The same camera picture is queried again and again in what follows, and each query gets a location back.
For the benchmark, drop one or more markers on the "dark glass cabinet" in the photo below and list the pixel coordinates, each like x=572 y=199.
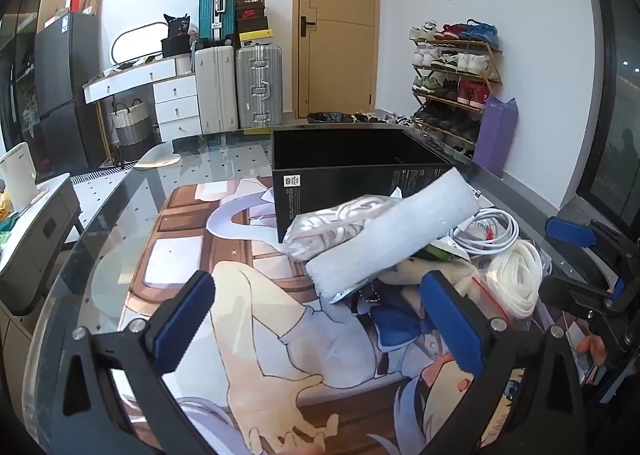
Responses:
x=15 y=60

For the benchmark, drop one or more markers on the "colourful snack packets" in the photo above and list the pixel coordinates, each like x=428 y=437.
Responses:
x=5 y=215

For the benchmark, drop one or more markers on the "red logo shoe box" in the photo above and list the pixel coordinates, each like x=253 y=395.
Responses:
x=250 y=20

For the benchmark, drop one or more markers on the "round pale stool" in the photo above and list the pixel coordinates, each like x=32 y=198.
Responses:
x=157 y=158

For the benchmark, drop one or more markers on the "dark framed panel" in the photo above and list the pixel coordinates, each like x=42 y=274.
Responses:
x=615 y=135

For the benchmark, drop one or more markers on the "tan wooden door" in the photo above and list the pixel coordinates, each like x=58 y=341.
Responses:
x=335 y=60

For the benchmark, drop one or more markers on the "green white medicine packet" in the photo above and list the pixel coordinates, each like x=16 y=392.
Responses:
x=442 y=251

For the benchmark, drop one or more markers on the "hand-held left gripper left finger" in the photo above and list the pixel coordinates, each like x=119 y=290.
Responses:
x=182 y=322

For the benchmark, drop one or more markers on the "printed cartoon table mat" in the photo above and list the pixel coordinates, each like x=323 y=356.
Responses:
x=260 y=295

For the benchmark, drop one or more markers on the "white tube coil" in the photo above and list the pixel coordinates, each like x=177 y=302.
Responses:
x=517 y=275

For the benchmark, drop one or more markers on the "dark grey fridge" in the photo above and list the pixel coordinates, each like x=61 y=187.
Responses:
x=65 y=85

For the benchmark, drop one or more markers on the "white kettle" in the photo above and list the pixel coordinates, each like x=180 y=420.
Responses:
x=20 y=180

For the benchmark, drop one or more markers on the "rows of shoes on rack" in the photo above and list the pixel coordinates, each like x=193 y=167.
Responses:
x=460 y=62

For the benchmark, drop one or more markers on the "oval mirror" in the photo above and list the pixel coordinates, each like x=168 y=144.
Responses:
x=140 y=42

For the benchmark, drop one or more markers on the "wooden shoe rack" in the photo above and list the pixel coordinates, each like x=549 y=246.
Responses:
x=492 y=47

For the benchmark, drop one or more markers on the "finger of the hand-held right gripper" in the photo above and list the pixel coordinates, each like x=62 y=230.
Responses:
x=575 y=292
x=570 y=232

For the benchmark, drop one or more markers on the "grey side cabinet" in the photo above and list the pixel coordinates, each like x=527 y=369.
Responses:
x=45 y=230

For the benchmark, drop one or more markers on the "woven laundry basket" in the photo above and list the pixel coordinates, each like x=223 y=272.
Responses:
x=131 y=127

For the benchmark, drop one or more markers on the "red-edged white packet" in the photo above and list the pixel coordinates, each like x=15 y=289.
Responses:
x=487 y=297

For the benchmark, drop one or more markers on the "person's right hand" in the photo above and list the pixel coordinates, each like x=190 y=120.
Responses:
x=590 y=347

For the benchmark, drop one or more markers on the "black cardboard box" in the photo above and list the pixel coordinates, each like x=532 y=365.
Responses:
x=325 y=195

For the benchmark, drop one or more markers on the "black bag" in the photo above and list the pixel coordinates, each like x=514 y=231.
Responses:
x=176 y=35

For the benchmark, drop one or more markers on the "purple bag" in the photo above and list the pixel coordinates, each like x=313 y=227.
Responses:
x=495 y=140

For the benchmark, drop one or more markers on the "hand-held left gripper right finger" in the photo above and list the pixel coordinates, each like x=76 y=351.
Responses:
x=452 y=330

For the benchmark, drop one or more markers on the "white suitcase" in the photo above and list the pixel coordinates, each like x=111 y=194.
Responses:
x=215 y=90

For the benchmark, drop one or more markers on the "teal suitcase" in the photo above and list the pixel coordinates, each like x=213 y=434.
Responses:
x=207 y=10

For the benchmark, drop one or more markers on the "yellow black shoe box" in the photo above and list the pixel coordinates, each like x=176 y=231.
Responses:
x=256 y=36

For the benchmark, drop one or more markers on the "silver suitcase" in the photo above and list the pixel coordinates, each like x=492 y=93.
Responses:
x=257 y=85

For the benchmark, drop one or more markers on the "white foam sheet packet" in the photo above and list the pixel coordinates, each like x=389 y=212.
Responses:
x=390 y=240

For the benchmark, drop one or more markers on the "white desk with drawers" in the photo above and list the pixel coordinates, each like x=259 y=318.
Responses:
x=175 y=90

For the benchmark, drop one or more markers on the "shoes on floor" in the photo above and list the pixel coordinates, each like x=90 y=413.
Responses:
x=380 y=118

